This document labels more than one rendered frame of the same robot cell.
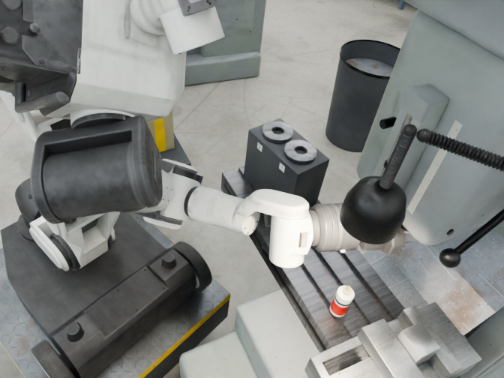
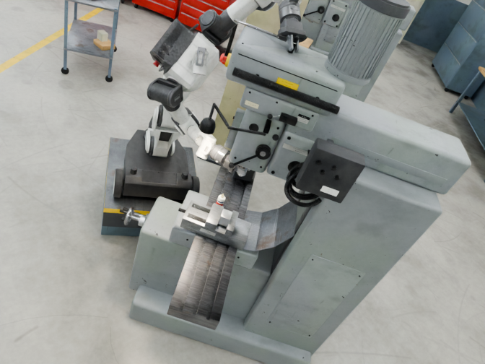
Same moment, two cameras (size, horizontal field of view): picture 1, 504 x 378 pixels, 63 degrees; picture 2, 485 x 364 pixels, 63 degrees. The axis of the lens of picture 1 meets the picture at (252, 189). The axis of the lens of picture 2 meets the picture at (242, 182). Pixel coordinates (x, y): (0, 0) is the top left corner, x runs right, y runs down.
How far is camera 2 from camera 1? 1.55 m
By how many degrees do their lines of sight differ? 22
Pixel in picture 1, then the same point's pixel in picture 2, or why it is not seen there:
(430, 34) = not seen: hidden behind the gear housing
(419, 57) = not seen: hidden behind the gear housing
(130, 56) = (186, 70)
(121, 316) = (152, 180)
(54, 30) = (172, 56)
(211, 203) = (193, 130)
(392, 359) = (213, 213)
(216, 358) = (169, 205)
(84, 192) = (157, 92)
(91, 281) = (152, 165)
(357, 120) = not seen: hidden behind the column
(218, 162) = (261, 182)
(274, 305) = (201, 198)
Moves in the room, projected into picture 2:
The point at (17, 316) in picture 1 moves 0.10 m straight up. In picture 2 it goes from (119, 163) to (120, 153)
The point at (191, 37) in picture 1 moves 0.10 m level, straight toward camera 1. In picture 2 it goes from (195, 70) to (182, 75)
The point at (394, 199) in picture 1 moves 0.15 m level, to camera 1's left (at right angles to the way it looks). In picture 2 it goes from (208, 121) to (187, 103)
